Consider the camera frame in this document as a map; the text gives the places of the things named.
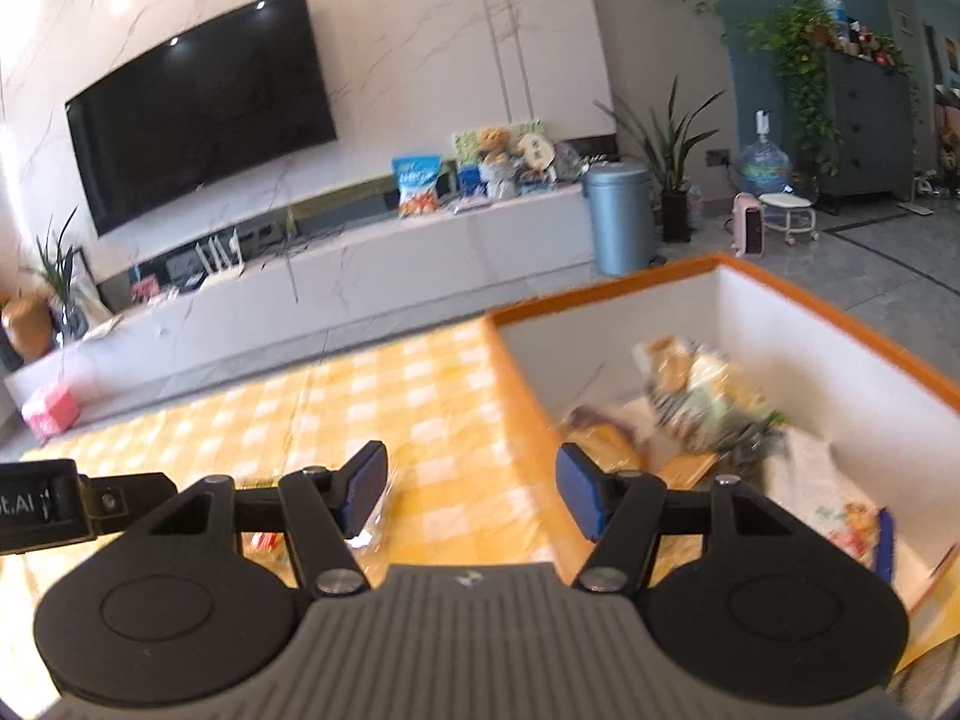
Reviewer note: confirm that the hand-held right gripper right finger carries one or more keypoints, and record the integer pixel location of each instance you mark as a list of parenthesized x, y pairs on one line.
[(577, 491)]

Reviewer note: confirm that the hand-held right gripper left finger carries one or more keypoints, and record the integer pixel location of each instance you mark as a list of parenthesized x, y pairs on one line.
[(364, 484)]

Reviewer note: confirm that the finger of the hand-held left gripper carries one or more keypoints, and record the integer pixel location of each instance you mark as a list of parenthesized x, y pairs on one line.
[(120, 501)]

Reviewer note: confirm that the orange cardboard box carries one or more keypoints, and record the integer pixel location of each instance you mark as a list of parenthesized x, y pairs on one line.
[(825, 360)]

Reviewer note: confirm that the pink box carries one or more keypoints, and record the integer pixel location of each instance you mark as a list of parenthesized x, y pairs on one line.
[(51, 411)]

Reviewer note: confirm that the brown ceramic vase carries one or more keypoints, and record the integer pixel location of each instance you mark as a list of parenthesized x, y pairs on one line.
[(26, 330)]

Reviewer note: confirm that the white marble television cabinet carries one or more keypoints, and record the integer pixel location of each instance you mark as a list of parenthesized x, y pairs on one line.
[(337, 292)]

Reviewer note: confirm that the glass vase with plant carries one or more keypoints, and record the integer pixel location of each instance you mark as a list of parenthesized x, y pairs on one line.
[(64, 292)]

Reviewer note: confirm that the white router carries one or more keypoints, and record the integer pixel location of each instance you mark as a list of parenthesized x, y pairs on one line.
[(221, 270)]

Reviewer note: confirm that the blue-grey trash can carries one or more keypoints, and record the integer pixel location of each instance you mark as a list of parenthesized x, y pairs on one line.
[(619, 217)]

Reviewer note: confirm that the blue snack bag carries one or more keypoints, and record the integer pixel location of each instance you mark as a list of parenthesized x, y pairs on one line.
[(418, 184)]

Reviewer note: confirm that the pink heater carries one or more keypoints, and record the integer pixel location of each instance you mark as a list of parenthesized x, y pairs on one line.
[(748, 229)]

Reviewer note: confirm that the tall-leaf potted plant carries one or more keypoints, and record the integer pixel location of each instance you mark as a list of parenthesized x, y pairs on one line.
[(675, 180)]

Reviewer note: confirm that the decorative plate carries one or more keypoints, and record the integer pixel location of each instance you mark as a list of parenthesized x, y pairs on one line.
[(568, 161)]

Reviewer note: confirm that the green printed box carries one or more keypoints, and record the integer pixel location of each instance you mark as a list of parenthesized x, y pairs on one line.
[(465, 161)]

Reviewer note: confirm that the teddy bear bouquet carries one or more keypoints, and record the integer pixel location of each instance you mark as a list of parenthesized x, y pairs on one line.
[(495, 161)]

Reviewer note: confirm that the white round stool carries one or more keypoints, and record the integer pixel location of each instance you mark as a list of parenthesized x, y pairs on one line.
[(787, 206)]

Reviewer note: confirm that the blue water jug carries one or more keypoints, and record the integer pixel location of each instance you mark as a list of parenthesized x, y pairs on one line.
[(766, 165)]

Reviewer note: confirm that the grey drawer cabinet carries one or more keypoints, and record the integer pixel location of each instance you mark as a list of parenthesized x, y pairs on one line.
[(870, 127)]

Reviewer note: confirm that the trailing pothos plant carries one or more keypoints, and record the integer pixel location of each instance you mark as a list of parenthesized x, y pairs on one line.
[(795, 52)]

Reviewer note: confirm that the black wall television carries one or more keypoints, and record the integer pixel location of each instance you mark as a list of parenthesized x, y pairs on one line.
[(195, 105)]

